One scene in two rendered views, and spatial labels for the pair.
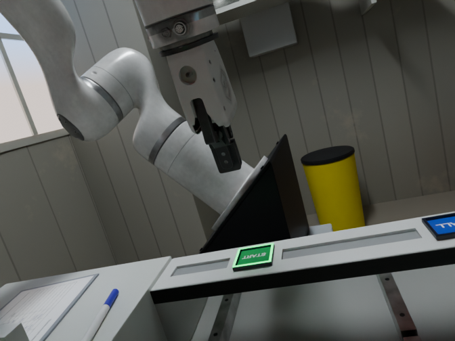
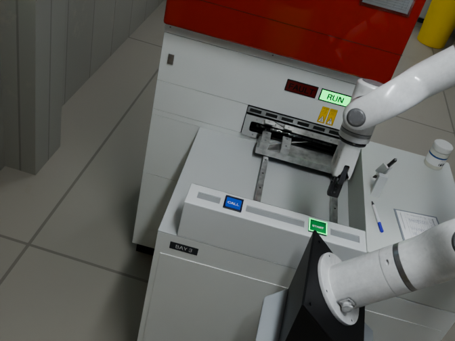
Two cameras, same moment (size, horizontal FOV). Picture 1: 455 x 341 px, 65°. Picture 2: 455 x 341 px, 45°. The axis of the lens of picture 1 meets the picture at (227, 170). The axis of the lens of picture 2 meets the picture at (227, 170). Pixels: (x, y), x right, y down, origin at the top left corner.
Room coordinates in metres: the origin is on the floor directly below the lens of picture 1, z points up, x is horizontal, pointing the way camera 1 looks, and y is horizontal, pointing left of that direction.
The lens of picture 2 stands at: (1.61, -0.60, 2.00)
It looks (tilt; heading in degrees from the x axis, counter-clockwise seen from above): 37 degrees down; 166
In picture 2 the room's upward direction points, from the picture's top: 15 degrees clockwise
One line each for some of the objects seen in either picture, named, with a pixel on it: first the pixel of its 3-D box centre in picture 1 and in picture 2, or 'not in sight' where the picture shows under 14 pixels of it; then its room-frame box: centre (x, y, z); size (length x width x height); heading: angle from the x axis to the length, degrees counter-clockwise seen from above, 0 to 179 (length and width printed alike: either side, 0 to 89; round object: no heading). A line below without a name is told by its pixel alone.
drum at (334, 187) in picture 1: (335, 191); not in sight; (2.49, -0.72, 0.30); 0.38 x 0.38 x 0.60
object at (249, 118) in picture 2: not in sight; (298, 138); (-0.09, 0.07, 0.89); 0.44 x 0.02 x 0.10; 75
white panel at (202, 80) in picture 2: not in sight; (263, 96); (-0.15, -0.10, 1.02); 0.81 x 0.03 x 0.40; 75
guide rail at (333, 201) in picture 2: not in sight; (333, 203); (0.21, 0.16, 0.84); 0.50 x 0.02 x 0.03; 165
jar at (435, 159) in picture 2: not in sight; (438, 154); (0.08, 0.55, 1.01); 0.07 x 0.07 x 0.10
